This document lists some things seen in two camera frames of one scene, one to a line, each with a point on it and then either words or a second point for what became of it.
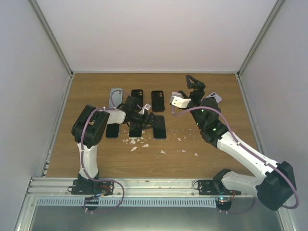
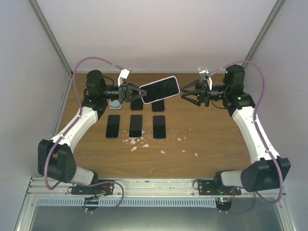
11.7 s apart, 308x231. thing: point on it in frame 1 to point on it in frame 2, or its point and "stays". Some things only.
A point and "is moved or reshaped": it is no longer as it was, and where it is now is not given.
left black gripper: (149, 121) to (125, 92)
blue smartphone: (159, 127) stays
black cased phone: (158, 101) stays
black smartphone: (135, 129) stays
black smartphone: (112, 130) stays
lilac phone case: (213, 94) is moved or reshaped
